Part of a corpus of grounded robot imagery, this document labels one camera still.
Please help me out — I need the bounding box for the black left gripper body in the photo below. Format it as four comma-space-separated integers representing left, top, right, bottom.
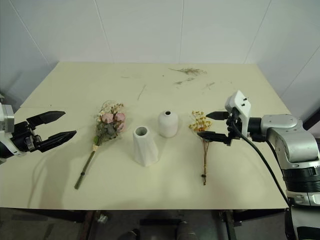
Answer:
11, 121, 43, 153

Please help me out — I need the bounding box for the pink rose bouquet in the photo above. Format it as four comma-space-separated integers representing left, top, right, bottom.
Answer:
73, 99, 127, 190

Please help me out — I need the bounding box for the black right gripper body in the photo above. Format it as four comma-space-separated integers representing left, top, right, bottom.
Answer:
224, 107, 245, 148

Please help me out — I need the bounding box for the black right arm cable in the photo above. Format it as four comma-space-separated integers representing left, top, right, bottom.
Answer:
231, 113, 292, 211

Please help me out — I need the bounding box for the yellow dried flower sprig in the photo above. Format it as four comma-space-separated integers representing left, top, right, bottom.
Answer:
188, 109, 213, 186

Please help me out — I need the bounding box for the white round bottle vase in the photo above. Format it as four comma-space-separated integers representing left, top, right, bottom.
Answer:
157, 109, 180, 138

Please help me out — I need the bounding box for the white faceted tall vase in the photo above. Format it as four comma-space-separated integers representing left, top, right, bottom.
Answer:
132, 125, 160, 167

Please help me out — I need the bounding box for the black table frame bar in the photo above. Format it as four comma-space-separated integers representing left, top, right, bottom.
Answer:
0, 207, 87, 224

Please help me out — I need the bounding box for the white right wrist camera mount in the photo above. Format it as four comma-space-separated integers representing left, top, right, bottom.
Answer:
224, 90, 252, 138

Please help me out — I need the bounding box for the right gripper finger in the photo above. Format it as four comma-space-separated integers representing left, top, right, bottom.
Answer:
205, 110, 230, 121
196, 130, 230, 145

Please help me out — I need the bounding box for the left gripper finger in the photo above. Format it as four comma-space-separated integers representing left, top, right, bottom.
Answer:
26, 111, 67, 130
39, 130, 78, 154

